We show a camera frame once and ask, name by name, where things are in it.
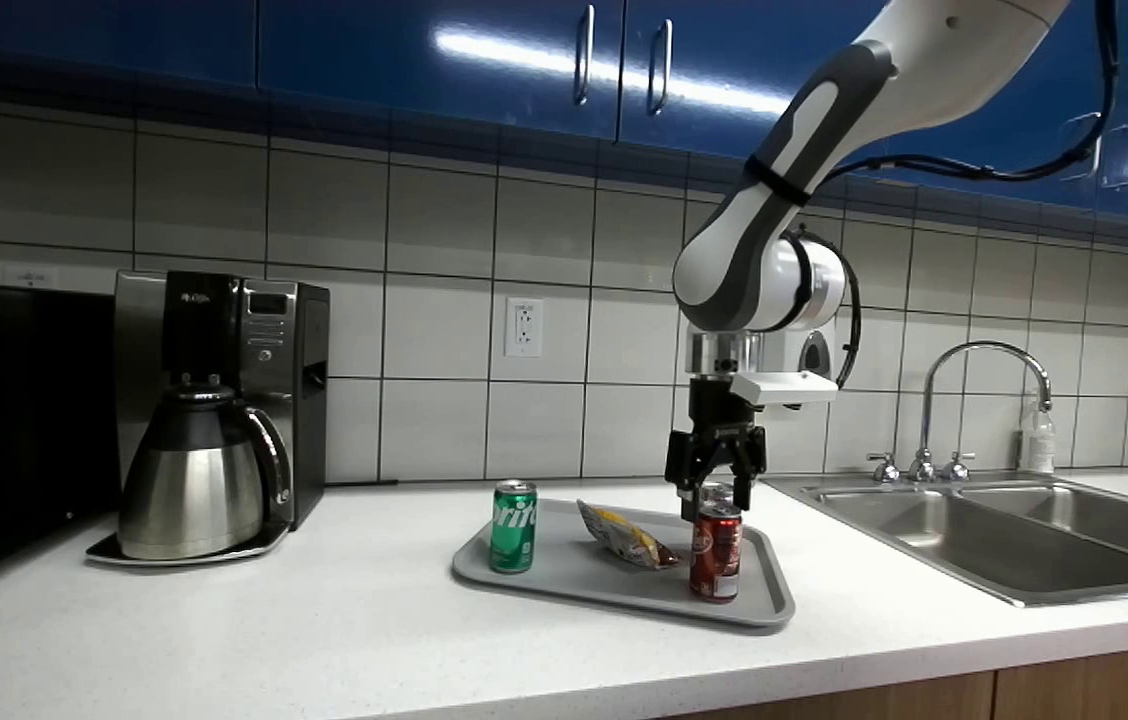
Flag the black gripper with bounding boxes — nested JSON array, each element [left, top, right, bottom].
[[665, 375, 773, 520]]

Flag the chrome gooseneck faucet spout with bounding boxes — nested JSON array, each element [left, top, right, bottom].
[[918, 337, 1061, 484]]

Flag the green soda can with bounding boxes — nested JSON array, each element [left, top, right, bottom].
[[484, 475, 546, 580]]

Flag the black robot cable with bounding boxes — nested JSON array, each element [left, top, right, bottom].
[[776, 0, 1125, 393]]

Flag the wooden base cabinet front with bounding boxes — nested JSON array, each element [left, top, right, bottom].
[[991, 641, 1128, 720]]

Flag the white wall soap dispenser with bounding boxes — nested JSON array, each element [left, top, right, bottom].
[[760, 324, 844, 380]]

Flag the stainless steel double sink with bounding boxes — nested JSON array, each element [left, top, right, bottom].
[[776, 473, 1128, 614]]

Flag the black microwave oven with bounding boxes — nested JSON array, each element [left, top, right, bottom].
[[0, 278, 119, 591]]

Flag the stainless steel carafe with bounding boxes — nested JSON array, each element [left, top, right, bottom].
[[118, 387, 296, 563]]

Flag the red soda can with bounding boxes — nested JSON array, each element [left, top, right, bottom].
[[683, 499, 746, 604]]

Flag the white wall power outlet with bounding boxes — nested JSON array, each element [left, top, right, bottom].
[[499, 298, 548, 361]]

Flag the clear soap bottle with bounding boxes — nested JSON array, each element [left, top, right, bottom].
[[1016, 398, 1061, 479]]

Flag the yellow brown chip bag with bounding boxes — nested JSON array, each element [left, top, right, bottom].
[[574, 498, 683, 575]]

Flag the black steel coffee maker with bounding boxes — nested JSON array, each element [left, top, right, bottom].
[[80, 269, 333, 575]]

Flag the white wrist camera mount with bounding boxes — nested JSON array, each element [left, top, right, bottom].
[[729, 369, 844, 407]]

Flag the grey plastic tray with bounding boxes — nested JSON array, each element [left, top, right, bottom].
[[450, 498, 800, 635]]

